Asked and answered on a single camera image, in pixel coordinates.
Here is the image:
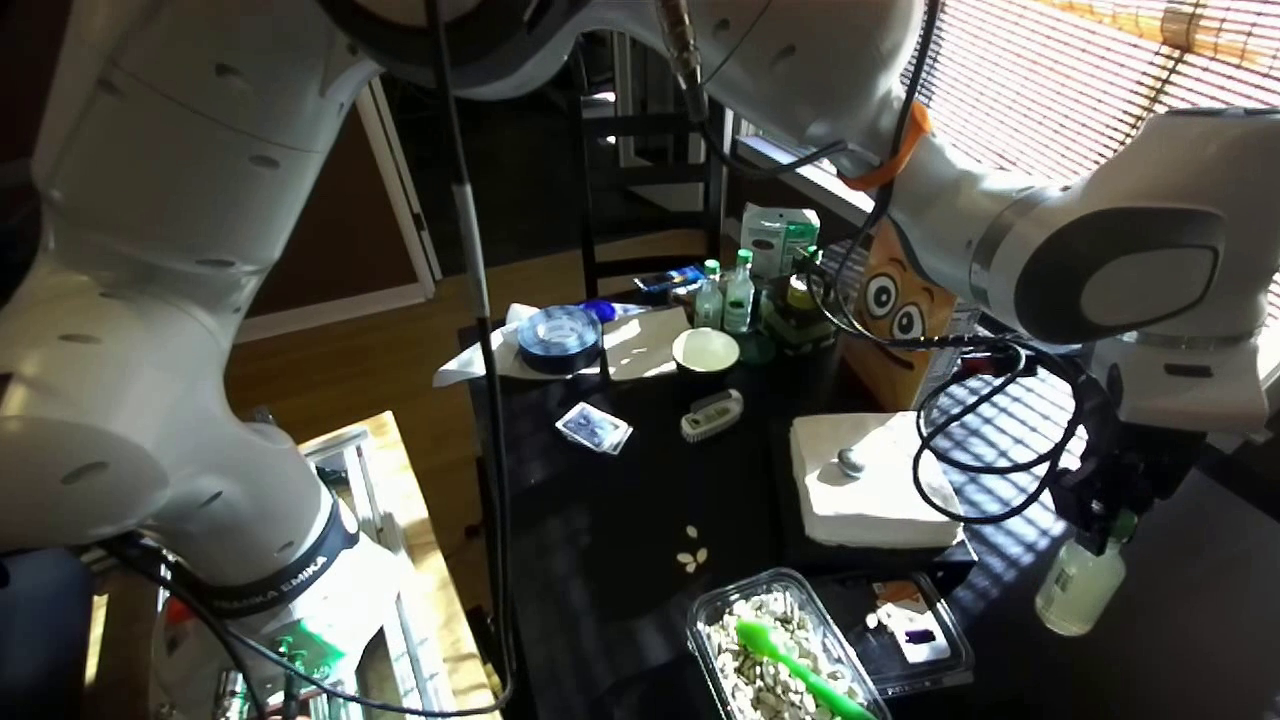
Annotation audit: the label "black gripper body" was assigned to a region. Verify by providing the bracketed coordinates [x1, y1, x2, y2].
[1047, 384, 1201, 557]

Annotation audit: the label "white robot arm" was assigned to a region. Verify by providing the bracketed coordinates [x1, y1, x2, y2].
[0, 0, 1280, 628]

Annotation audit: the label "stack of white napkins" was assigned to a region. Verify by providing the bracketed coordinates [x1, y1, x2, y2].
[790, 414, 961, 552]

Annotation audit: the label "orange bag with cartoon eyes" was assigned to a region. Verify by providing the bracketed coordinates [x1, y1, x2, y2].
[846, 220, 957, 407]

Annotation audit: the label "dark jar with gold lid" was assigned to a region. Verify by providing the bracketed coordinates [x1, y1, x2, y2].
[783, 272, 815, 319]

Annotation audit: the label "small white rectangular case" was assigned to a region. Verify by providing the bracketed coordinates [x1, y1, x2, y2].
[681, 388, 743, 443]

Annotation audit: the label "green plastic utensil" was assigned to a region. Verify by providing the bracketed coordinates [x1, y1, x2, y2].
[738, 622, 871, 720]

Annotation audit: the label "white seeds on table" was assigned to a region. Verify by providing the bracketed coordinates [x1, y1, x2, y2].
[676, 526, 707, 575]

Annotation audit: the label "white ceramic bowl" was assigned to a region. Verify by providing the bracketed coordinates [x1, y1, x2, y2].
[672, 329, 740, 378]

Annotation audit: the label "clear plastic food container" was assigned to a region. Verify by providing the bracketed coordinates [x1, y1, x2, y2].
[685, 568, 891, 720]

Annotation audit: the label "small blue card packet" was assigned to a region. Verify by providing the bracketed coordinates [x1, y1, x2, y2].
[631, 265, 706, 296]

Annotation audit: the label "blue playing card pack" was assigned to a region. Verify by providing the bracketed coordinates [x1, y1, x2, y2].
[556, 401, 631, 455]

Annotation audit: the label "blue plastic lid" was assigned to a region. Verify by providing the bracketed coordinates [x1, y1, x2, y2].
[586, 300, 622, 326]

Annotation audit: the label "dark wooden chair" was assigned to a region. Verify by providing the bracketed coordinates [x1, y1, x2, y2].
[573, 36, 727, 296]

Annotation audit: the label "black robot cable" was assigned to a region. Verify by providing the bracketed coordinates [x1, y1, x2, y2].
[796, 0, 1114, 529]

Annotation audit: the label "grey duct tape roll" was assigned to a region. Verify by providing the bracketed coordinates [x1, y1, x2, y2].
[516, 306, 599, 372]

